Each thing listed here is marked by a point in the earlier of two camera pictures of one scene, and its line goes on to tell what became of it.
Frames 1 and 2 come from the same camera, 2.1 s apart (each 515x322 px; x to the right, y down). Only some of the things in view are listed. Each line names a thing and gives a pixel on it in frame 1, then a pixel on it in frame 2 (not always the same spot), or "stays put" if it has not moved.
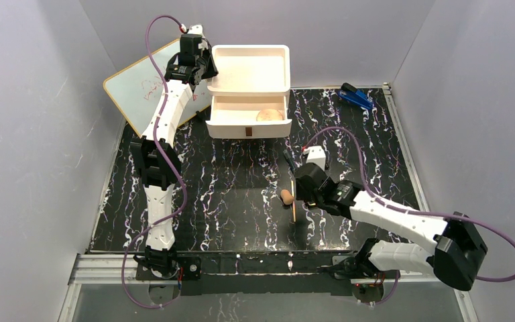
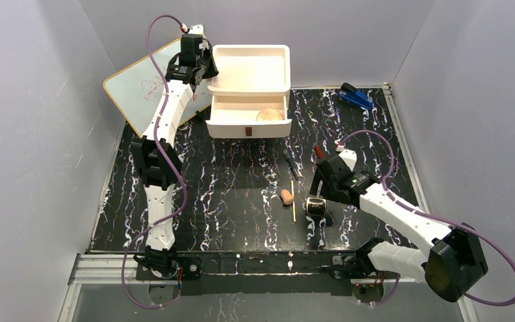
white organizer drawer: x=249 y=117 stays put
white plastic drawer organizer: x=255 y=68 stays put
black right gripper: x=302 y=186 -> x=325 y=178
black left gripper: x=205 y=67 stays put
